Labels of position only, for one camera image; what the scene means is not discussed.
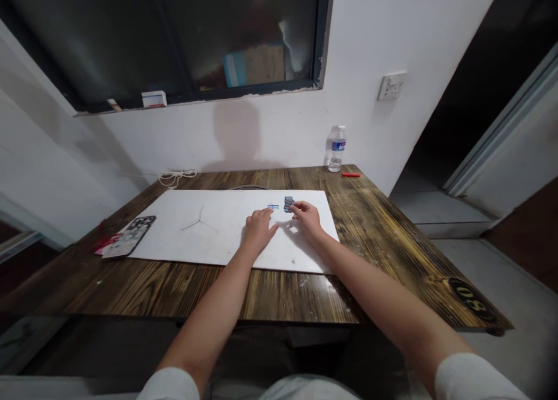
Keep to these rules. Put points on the dark blue clip stack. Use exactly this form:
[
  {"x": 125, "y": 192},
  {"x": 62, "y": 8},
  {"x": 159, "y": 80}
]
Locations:
[{"x": 287, "y": 204}]

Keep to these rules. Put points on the small white and red box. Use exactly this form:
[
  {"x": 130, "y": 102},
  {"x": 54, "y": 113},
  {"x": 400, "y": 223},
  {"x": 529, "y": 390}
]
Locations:
[{"x": 154, "y": 99}]

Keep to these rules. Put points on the person's right hand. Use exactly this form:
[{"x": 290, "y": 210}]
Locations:
[{"x": 310, "y": 221}]

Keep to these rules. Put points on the light blue paper clips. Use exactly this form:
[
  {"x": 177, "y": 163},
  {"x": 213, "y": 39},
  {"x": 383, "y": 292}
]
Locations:
[{"x": 273, "y": 207}]

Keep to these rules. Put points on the black oval number plate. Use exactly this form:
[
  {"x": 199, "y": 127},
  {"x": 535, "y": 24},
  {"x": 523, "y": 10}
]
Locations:
[{"x": 473, "y": 299}]

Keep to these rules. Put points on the pink card with red tassel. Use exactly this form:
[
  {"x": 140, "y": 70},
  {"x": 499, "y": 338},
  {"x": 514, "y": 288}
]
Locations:
[{"x": 107, "y": 243}]

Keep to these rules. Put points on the white paper sheet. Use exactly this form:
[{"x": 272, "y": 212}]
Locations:
[{"x": 209, "y": 243}]

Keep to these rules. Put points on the white wall socket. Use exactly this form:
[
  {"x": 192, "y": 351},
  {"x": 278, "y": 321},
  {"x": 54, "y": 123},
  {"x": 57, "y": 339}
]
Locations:
[{"x": 391, "y": 86}]

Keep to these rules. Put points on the small red stick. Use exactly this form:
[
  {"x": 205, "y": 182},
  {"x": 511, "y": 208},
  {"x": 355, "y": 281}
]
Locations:
[{"x": 351, "y": 174}]

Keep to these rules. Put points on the grey door frame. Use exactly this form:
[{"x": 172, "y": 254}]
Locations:
[{"x": 501, "y": 134}]

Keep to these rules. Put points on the smartphone with patterned case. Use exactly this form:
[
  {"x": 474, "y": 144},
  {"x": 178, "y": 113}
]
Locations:
[{"x": 133, "y": 235}]

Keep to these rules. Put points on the person's left hand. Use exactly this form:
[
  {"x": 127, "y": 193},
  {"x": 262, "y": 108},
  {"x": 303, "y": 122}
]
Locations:
[{"x": 260, "y": 227}]

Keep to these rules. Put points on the clear plastic water bottle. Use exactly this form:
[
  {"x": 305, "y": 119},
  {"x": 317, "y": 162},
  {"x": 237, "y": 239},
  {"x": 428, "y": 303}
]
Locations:
[{"x": 335, "y": 149}]

